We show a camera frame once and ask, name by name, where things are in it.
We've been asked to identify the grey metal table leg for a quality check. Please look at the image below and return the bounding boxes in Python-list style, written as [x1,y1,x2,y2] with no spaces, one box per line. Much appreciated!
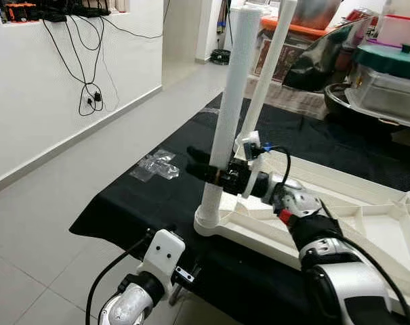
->
[169,284,185,305]

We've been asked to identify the black tablecloth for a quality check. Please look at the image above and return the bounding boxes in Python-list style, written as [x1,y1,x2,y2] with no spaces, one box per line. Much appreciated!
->
[69,91,410,325]

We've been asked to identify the clear tape patch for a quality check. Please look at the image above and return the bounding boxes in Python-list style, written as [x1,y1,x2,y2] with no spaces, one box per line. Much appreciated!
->
[130,150,182,182]

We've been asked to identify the floral cloth covered stand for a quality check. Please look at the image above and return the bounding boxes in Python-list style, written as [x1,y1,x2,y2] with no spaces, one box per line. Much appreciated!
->
[249,74,327,119]

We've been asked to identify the black wok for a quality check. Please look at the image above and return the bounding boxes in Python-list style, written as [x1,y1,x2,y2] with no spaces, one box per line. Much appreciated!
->
[325,83,410,133]

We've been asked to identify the black bag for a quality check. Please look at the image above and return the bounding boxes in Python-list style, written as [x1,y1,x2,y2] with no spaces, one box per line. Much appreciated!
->
[284,17,375,92]

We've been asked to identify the white ribbed plastic tabletop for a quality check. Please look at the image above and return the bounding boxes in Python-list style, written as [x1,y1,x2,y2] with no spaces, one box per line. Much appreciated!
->
[193,132,410,316]

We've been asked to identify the stainless steel container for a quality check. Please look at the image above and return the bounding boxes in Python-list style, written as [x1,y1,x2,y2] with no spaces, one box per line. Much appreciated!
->
[346,68,410,129]

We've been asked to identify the grey metal pot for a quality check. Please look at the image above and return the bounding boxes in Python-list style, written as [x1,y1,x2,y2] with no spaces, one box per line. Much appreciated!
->
[303,0,341,29]

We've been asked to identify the black power strip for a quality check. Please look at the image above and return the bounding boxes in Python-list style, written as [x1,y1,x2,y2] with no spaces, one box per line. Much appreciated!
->
[39,3,110,18]

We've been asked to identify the green pot lid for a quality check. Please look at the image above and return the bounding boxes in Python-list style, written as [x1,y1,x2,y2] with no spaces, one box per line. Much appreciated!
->
[357,42,410,82]

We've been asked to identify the orange black tool case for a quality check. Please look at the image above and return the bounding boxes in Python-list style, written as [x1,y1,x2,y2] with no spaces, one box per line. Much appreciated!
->
[1,0,39,22]

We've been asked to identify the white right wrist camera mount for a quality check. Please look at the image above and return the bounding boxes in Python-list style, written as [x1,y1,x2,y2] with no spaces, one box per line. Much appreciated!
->
[237,131,263,198]

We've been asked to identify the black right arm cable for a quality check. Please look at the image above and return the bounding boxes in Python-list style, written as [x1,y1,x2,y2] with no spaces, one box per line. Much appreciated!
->
[261,142,410,322]

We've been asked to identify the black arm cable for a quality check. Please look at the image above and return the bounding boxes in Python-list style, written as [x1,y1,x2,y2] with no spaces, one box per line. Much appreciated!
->
[85,234,155,325]
[261,142,410,322]

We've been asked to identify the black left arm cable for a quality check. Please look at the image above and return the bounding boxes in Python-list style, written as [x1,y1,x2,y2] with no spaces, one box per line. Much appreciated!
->
[85,234,155,325]

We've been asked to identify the grey thin wall cable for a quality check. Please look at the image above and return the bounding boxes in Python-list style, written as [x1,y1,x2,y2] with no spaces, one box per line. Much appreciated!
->
[103,14,166,40]

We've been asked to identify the black wall cable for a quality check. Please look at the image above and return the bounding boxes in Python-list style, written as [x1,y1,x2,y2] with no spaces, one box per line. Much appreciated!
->
[42,17,105,116]

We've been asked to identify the black wire basket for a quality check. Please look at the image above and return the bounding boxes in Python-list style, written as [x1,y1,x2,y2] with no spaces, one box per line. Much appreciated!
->
[89,0,131,14]

